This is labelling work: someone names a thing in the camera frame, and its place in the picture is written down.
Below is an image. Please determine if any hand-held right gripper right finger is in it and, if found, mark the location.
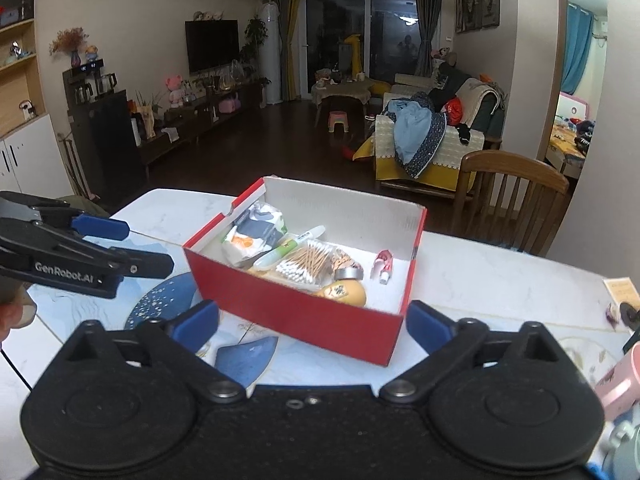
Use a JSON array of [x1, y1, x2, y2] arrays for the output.
[[379, 300, 566, 405]]

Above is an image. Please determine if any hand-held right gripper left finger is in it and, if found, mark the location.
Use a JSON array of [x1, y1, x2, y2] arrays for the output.
[[62, 299, 248, 405]]

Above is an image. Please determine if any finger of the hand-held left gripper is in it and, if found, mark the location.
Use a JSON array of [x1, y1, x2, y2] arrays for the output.
[[30, 204, 132, 242], [20, 220, 175, 282]]

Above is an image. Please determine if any red cardboard box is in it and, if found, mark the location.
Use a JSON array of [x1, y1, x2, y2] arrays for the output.
[[182, 176, 428, 367]]

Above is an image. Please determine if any grey white tissue pack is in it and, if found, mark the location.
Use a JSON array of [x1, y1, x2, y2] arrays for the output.
[[234, 201, 288, 251]]

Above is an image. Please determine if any person's left hand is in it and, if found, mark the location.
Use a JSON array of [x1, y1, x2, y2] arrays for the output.
[[0, 280, 38, 343]]

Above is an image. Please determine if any green jacket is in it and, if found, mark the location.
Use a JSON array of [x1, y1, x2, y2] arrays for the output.
[[55, 192, 113, 218]]

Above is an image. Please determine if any small red white tube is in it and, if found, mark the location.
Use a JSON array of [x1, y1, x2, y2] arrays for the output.
[[370, 250, 393, 285]]

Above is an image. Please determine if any black water dispenser cabinet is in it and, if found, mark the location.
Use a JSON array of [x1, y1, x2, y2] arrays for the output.
[[62, 60, 146, 201]]

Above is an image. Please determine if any orange white packet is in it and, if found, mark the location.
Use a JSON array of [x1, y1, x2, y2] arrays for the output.
[[221, 232, 266, 267]]

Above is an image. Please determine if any yellow round bottle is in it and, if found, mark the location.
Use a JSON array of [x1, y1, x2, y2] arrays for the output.
[[312, 280, 367, 307]]

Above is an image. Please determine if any small patterned round tin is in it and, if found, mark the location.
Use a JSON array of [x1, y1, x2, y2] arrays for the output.
[[330, 250, 363, 281]]

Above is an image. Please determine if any white cabinet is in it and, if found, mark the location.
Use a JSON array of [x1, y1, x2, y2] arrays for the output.
[[0, 112, 68, 196]]

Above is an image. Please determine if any dark tv cabinet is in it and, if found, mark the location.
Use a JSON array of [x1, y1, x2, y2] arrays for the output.
[[137, 77, 271, 163]]

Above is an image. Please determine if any pack of cotton swabs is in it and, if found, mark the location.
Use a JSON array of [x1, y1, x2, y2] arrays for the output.
[[275, 240, 341, 288]]

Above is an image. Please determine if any green white pen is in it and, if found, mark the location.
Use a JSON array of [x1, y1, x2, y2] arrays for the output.
[[252, 225, 327, 268]]

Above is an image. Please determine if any pink pig plush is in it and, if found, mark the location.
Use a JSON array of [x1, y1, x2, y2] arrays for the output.
[[165, 74, 185, 108]]

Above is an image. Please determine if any sofa with cream cover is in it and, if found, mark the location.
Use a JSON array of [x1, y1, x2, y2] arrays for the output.
[[355, 62, 506, 193]]

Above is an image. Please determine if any wooden chair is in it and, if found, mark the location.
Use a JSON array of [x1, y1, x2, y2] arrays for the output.
[[452, 150, 571, 256]]

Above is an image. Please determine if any vase of dried flowers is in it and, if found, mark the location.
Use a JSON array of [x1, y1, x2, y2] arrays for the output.
[[48, 27, 90, 68]]

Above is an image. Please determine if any yellow paper box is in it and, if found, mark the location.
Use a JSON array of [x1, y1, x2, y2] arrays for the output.
[[602, 277, 640, 311]]

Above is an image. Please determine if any pile of blue clothes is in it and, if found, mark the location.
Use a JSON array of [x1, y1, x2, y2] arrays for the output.
[[385, 92, 448, 178]]

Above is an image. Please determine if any small black object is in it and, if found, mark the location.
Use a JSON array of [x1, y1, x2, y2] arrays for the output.
[[605, 300, 640, 333]]

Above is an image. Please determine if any pink plastic object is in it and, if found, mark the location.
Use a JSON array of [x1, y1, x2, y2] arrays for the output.
[[595, 342, 640, 423]]

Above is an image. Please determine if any yellow bedroom table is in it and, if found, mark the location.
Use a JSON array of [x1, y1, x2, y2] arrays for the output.
[[545, 120, 596, 176]]

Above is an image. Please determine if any black television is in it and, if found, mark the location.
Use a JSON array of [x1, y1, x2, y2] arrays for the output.
[[185, 20, 240, 75]]

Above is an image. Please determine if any grey green object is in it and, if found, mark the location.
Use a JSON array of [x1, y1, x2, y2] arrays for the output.
[[600, 420, 640, 480]]

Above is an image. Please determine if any white tower air conditioner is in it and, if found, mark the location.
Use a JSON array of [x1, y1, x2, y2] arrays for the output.
[[257, 1, 282, 106]]

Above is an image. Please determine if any coffee table with cloth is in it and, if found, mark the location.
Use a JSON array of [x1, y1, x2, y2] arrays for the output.
[[311, 79, 373, 128]]

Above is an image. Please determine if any green potted plant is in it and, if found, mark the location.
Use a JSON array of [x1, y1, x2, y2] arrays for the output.
[[240, 15, 271, 91]]

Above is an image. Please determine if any pink headboard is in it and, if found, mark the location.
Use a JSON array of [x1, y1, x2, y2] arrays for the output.
[[557, 91, 590, 123]]

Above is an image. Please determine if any grey window curtain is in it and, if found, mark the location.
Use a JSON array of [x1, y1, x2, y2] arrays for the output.
[[415, 0, 446, 78], [272, 0, 303, 103]]

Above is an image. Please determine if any yellow giraffe toy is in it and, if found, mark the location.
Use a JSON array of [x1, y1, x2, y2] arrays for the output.
[[342, 34, 363, 78]]

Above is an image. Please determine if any blue bedroom curtain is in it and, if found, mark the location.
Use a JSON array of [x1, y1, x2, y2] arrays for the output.
[[564, 2, 593, 93]]

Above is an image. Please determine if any black cable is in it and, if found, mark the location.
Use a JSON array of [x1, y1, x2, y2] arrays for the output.
[[0, 345, 33, 393]]

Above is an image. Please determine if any wooden wall shelf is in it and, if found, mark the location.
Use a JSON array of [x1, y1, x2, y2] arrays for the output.
[[0, 0, 48, 138]]

